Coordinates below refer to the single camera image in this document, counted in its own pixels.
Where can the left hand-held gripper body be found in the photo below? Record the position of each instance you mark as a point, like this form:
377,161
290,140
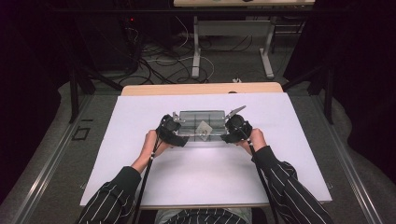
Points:
166,127

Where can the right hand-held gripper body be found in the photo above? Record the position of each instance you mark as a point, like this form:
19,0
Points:
238,127

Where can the clear plastic compartment box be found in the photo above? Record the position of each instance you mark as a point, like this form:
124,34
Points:
190,119

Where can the small white packet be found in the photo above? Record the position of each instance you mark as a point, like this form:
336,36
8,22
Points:
204,129

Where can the person's left hand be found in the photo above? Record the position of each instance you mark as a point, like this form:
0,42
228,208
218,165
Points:
152,146

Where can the person's right hand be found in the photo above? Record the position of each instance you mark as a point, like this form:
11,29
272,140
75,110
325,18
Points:
257,141

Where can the white table cover sheet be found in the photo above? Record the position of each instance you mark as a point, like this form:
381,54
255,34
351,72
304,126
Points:
140,109

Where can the small white plug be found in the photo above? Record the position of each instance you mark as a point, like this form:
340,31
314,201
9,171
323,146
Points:
236,80

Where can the light wooden table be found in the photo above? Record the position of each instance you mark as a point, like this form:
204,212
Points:
202,88

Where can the person's striped shirt torso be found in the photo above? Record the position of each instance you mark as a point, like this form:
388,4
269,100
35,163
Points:
202,216

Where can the background desk with white legs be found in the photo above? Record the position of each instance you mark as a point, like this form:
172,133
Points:
196,46

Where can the black metal stand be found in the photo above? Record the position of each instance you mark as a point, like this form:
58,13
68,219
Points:
74,93
328,93

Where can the black power strip red light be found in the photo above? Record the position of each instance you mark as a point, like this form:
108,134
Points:
132,21

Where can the dark curtain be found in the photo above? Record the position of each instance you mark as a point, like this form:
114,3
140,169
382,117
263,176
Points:
367,77
25,93

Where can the aluminium floor rail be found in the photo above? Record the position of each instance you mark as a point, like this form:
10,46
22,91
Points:
46,172
348,165

